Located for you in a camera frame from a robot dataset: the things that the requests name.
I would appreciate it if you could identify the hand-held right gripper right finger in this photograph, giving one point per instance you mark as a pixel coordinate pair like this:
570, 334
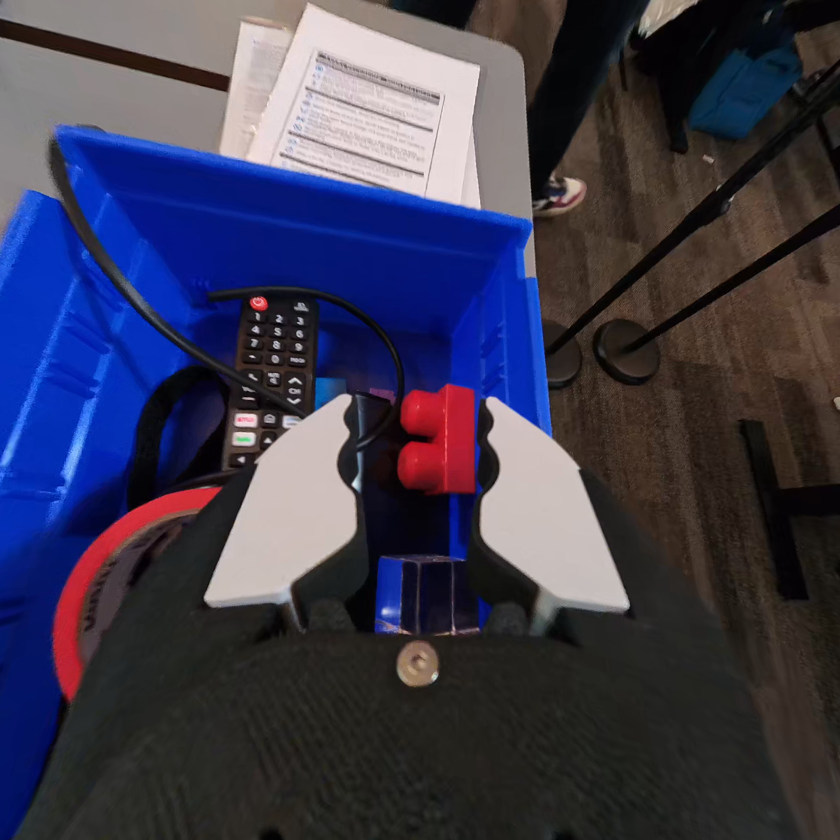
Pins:
551, 518

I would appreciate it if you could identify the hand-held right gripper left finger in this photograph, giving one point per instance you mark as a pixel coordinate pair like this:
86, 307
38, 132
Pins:
289, 518

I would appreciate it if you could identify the red building block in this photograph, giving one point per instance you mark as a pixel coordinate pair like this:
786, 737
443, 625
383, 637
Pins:
453, 446

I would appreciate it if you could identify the blue storage bin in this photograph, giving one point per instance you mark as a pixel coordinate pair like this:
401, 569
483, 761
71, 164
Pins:
328, 243

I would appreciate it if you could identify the dark blue block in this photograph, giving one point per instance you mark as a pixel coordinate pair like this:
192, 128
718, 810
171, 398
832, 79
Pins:
426, 590

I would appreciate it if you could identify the black stanchion stand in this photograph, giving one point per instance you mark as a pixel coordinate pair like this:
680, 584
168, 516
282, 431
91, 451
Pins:
627, 354
564, 361

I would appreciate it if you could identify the black remote control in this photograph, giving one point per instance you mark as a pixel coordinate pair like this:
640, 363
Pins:
275, 354

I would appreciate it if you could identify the black furniture foot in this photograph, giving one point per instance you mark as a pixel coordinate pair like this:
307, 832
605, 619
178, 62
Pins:
774, 512

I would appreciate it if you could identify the red tape roll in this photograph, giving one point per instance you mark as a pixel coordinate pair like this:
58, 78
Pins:
72, 604

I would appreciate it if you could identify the printed instruction sheet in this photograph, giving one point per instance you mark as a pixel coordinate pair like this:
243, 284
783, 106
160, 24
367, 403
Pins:
367, 111

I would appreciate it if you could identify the white paper sheet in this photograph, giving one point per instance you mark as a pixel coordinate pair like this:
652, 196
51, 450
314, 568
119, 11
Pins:
253, 85

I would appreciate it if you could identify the blue bag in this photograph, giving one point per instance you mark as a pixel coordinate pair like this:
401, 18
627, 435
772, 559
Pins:
741, 98

